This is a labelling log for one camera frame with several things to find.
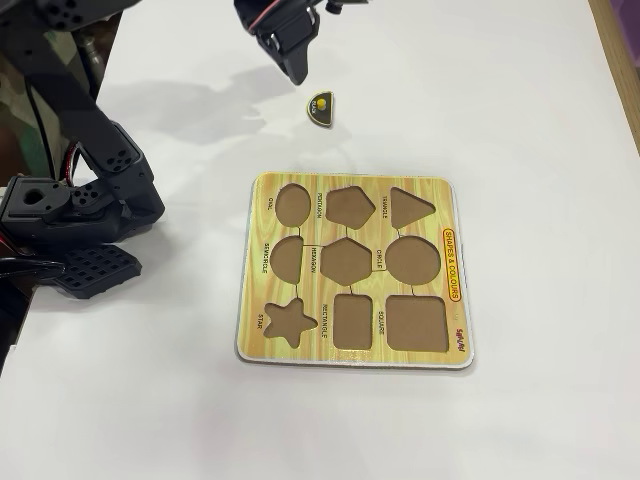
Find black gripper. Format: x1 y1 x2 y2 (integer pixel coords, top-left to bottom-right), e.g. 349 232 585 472
233 0 324 86

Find black semicircle piece yellow pin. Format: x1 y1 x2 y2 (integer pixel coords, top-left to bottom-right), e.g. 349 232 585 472
305 89 335 129

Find wooden shape puzzle board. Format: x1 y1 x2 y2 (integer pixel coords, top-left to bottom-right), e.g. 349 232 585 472
234 171 476 371

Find grey metal cylinder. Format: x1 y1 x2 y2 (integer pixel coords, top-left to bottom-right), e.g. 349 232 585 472
81 37 109 85

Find floral patterned cloth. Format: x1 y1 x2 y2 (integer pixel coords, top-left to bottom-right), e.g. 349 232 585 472
0 29 99 169

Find purple container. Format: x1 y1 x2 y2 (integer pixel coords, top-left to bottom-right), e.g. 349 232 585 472
612 0 640 49

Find shiny black table clamp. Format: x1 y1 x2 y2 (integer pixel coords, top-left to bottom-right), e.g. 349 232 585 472
0 257 66 289

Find red white gripper servo wire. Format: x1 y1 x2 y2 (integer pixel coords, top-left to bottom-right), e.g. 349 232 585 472
248 0 301 34

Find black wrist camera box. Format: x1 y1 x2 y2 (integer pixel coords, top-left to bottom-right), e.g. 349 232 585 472
323 0 372 14

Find red base servo wires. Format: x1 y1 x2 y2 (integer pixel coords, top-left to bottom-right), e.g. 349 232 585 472
57 141 85 185

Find black grid base plate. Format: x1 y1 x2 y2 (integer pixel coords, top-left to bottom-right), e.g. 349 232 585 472
52 243 144 302

